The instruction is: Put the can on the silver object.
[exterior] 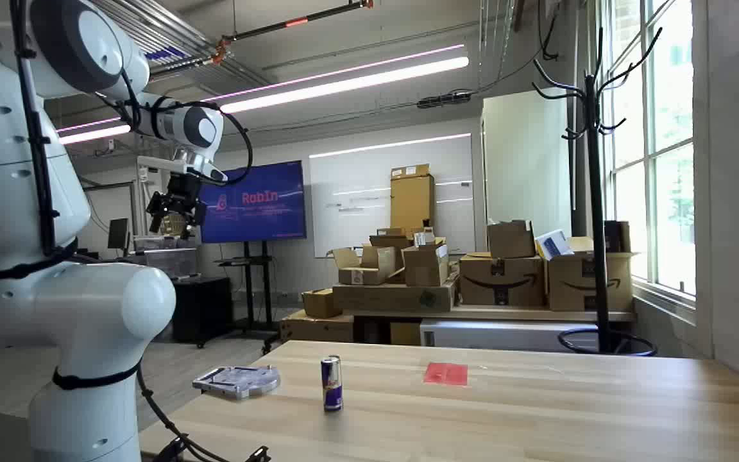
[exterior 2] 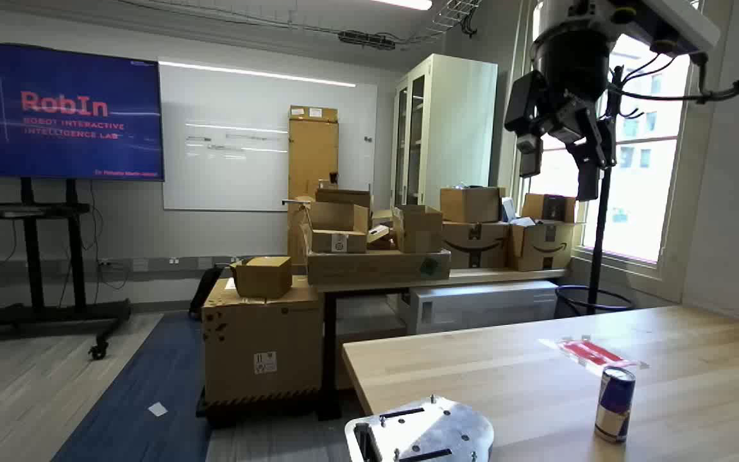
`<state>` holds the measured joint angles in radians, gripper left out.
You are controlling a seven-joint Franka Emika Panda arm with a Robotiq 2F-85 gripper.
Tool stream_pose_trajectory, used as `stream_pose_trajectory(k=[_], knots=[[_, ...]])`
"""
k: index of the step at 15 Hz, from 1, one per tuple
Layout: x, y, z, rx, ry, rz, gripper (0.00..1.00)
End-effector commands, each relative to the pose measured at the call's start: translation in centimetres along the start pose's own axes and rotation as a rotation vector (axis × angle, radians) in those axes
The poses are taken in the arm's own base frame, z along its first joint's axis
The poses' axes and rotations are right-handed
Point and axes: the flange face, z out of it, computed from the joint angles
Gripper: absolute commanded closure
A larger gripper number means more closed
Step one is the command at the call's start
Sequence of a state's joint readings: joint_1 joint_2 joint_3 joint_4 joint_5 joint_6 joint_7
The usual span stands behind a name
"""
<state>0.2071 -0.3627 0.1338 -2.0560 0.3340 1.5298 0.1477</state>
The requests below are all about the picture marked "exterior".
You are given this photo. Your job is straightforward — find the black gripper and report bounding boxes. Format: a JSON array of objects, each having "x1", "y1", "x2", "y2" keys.
[{"x1": 146, "y1": 172, "x2": 208, "y2": 243}]

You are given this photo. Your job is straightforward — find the blue silver drink can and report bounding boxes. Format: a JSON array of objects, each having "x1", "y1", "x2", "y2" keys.
[{"x1": 317, "y1": 354, "x2": 346, "y2": 417}]

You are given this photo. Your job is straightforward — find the silver metal plate object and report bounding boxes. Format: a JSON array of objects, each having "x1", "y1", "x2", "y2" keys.
[{"x1": 189, "y1": 363, "x2": 283, "y2": 404}]

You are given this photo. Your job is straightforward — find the large TV screen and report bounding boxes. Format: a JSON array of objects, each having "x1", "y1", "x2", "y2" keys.
[{"x1": 197, "y1": 160, "x2": 308, "y2": 247}]

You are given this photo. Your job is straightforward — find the black low cabinet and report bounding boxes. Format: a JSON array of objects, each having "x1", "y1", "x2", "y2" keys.
[{"x1": 171, "y1": 274, "x2": 235, "y2": 347}]

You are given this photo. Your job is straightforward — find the black rolling TV stand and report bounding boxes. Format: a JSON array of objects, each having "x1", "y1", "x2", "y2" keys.
[{"x1": 219, "y1": 238, "x2": 283, "y2": 354}]

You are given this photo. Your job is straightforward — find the small closed cardboard box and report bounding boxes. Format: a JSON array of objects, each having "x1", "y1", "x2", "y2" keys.
[{"x1": 299, "y1": 287, "x2": 344, "y2": 322}]

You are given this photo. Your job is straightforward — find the large cardboard box black stripes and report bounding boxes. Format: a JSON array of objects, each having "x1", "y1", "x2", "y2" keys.
[{"x1": 280, "y1": 308, "x2": 357, "y2": 345}]

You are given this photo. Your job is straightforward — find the open cardboard box with label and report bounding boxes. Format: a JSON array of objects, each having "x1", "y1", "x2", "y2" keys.
[{"x1": 334, "y1": 243, "x2": 400, "y2": 287}]

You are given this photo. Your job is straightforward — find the long ceiling light strip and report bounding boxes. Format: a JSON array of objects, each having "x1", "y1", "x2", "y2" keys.
[{"x1": 56, "y1": 44, "x2": 471, "y2": 150}]

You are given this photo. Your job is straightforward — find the long flat cardboard box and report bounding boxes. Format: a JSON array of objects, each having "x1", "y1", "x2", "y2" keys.
[{"x1": 330, "y1": 283, "x2": 456, "y2": 317}]

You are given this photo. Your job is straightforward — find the tall upright cardboard box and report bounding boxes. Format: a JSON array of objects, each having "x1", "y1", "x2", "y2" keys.
[{"x1": 387, "y1": 163, "x2": 437, "y2": 238}]

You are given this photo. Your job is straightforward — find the narrow upright cardboard box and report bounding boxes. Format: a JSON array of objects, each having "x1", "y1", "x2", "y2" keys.
[{"x1": 400, "y1": 242, "x2": 452, "y2": 290}]

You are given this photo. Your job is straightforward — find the red paper sheet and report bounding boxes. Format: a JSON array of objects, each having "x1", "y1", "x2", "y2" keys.
[{"x1": 420, "y1": 360, "x2": 471, "y2": 388}]

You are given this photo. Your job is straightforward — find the wooden bench with black legs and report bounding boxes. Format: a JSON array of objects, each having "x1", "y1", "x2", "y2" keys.
[{"x1": 352, "y1": 304, "x2": 637, "y2": 347}]

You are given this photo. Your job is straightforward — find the wide Amazon smile cardboard box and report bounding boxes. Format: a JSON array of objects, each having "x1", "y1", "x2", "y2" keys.
[{"x1": 456, "y1": 251, "x2": 548, "y2": 310}]

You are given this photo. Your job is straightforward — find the cardboard box atop Amazon box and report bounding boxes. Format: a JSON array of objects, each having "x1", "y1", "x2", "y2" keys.
[{"x1": 484, "y1": 218, "x2": 539, "y2": 263}]

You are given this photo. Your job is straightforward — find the Amazon cardboard box by window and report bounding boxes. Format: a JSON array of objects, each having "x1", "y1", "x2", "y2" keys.
[{"x1": 545, "y1": 250, "x2": 637, "y2": 313}]

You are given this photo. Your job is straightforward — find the black coat rack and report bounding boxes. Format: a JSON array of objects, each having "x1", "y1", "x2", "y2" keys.
[{"x1": 528, "y1": 24, "x2": 668, "y2": 356}]

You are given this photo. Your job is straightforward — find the small cardboard box by window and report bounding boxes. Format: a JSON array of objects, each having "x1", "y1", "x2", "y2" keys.
[{"x1": 602, "y1": 218, "x2": 634, "y2": 255}]

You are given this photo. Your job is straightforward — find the large paned window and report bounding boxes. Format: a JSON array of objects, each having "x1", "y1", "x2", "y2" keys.
[{"x1": 598, "y1": 0, "x2": 698, "y2": 304}]

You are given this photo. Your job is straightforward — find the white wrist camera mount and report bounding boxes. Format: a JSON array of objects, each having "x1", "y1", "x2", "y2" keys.
[{"x1": 137, "y1": 155, "x2": 224, "y2": 184}]

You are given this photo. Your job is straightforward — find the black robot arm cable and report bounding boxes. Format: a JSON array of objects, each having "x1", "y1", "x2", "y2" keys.
[{"x1": 0, "y1": 0, "x2": 257, "y2": 286}]

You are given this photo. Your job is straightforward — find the wall whiteboard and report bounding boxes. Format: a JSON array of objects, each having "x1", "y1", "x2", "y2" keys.
[{"x1": 306, "y1": 130, "x2": 478, "y2": 259}]

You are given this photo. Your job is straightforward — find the black base cable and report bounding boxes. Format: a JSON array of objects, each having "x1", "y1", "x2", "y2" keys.
[{"x1": 137, "y1": 367, "x2": 275, "y2": 462}]

